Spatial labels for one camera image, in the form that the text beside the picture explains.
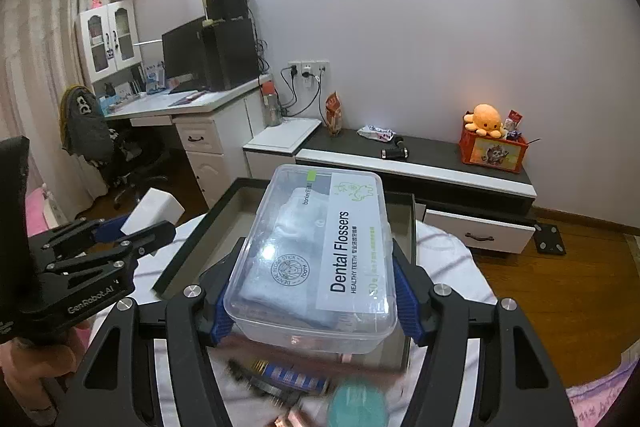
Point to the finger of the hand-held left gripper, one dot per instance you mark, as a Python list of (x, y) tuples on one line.
[(145, 242), (107, 229)]

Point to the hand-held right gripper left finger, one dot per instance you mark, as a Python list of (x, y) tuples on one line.
[(217, 322)]

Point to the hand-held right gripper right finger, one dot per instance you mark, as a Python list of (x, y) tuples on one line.
[(407, 302)]

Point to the white plug adapter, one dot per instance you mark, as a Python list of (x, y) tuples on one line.
[(155, 207)]

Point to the pink box with black rim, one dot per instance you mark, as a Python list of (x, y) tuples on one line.
[(230, 212)]

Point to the clear plastic floss box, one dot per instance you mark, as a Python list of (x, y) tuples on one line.
[(300, 257)]

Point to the person's left hand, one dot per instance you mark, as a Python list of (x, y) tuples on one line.
[(35, 362)]

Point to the pink cloth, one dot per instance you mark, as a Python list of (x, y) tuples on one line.
[(42, 207)]

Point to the white striped quilt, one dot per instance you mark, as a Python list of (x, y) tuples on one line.
[(450, 252)]

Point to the black office chair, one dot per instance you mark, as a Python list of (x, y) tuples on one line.
[(135, 162)]

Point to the dark striped item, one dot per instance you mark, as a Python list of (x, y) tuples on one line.
[(285, 377)]

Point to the grey hoodie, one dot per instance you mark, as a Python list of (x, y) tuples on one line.
[(85, 122)]

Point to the teal round container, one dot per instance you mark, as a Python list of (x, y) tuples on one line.
[(357, 404)]

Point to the white desk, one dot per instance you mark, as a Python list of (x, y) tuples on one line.
[(150, 108)]

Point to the black and white tv stand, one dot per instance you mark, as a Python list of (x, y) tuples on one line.
[(450, 157)]

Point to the black cylindrical item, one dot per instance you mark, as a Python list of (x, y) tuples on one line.
[(396, 149)]

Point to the black bathroom scale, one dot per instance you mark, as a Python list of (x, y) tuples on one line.
[(550, 238)]

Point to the blue box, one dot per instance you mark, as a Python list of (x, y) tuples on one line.
[(155, 77)]

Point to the red printed storage box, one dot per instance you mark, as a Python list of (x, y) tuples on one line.
[(492, 154)]

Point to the white printed packet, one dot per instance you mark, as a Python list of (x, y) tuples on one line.
[(375, 133)]

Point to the red capped water bottle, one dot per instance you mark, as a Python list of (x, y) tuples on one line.
[(272, 107)]

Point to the beige curtain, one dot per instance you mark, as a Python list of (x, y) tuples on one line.
[(35, 57)]

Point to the white hutch cabinet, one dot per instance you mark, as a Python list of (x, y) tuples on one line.
[(107, 42)]

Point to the black computer monitor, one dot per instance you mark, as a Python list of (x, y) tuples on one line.
[(185, 54)]

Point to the orange octopus plush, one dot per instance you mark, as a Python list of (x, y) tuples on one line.
[(484, 119)]

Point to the orange snack bag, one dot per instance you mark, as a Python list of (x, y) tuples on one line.
[(334, 114)]

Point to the black computer tower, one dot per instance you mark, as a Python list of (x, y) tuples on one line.
[(230, 54)]

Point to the red and white card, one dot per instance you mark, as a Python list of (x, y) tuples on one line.
[(515, 122)]

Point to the pink printed blanket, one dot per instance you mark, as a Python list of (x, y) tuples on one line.
[(600, 402)]

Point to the white wall socket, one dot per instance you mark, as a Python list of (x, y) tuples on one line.
[(312, 68)]

